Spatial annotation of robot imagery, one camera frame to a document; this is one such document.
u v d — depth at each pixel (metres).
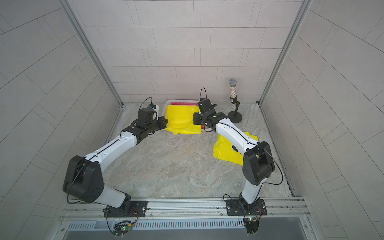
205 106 0.64
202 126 0.74
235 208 0.71
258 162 0.45
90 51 0.86
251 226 0.66
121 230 0.65
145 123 0.64
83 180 0.41
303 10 0.72
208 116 0.64
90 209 0.72
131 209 0.69
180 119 0.86
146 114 0.63
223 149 0.90
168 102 1.05
